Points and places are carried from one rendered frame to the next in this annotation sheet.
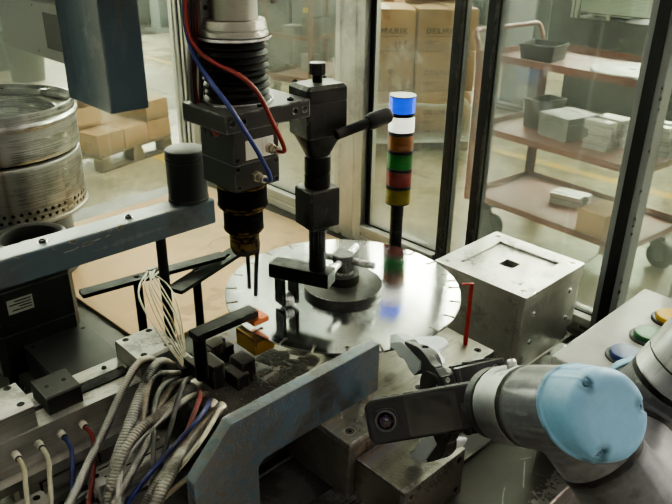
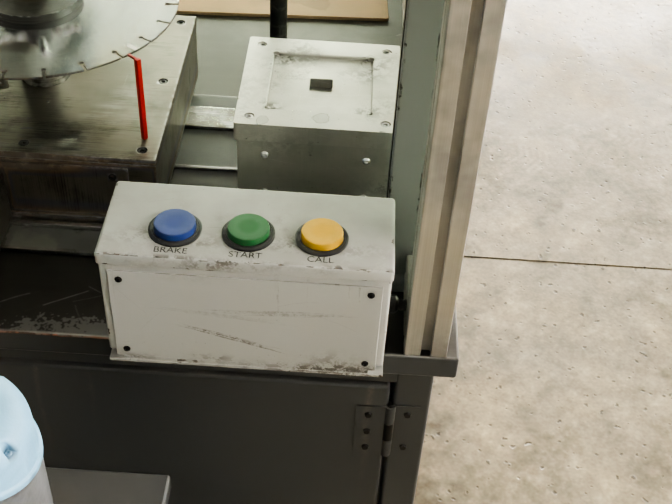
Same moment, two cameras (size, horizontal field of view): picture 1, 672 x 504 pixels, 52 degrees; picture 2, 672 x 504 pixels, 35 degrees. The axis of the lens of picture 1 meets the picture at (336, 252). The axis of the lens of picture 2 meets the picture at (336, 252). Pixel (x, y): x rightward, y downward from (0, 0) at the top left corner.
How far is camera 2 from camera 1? 109 cm
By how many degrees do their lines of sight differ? 40
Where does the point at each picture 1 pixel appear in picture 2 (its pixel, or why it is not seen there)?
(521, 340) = (242, 180)
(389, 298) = (42, 29)
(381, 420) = not seen: outside the picture
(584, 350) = (156, 198)
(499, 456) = (79, 271)
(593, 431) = not seen: outside the picture
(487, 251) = (334, 60)
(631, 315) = (296, 207)
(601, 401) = not seen: outside the picture
